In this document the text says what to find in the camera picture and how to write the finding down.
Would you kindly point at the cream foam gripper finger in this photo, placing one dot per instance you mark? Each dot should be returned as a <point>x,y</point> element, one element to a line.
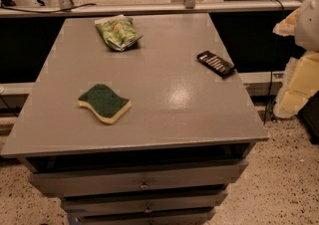
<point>301,76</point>

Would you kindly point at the green jalapeno chip bag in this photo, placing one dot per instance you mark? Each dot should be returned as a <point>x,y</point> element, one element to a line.
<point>118,32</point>

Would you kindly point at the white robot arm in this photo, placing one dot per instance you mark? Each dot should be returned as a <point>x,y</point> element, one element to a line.
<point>301,76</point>

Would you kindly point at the black rxbar chocolate bar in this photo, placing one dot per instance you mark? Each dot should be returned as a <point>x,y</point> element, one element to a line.
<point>215,63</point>

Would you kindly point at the grey lower side beam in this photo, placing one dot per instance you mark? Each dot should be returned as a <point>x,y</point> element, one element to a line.
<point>260,84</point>

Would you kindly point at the grey drawer cabinet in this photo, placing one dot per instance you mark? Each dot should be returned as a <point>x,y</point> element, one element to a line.
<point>181,112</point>

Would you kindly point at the middle grey drawer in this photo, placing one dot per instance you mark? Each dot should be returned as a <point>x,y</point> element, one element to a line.
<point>145,203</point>

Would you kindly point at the grey drawer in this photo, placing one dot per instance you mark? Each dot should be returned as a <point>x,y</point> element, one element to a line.
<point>168,217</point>
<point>145,203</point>
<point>135,179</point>

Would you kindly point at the bottom grey drawer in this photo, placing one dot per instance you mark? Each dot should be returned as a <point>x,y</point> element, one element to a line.
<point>168,217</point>

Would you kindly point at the green and yellow sponge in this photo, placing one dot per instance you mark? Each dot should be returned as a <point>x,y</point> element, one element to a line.
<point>105,104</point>

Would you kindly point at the top grey drawer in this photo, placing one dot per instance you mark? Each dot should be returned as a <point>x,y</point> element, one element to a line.
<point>135,179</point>

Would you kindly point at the grey metal rail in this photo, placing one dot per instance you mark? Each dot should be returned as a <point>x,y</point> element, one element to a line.
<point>156,9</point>

